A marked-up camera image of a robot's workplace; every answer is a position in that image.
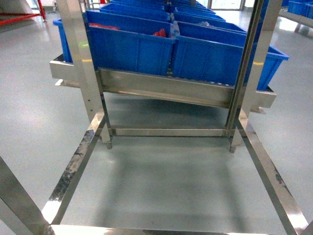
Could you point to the stainless steel roller rack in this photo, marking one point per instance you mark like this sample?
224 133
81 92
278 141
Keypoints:
87 151

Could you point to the blue plastic bin right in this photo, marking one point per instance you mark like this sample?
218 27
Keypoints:
207 53

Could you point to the blue plastic bin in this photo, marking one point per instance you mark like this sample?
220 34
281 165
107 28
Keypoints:
97 40
207 53

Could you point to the red metal table frame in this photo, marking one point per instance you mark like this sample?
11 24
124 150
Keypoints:
9 15

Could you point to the blue plastic bin left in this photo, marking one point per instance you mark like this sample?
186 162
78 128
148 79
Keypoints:
97 40

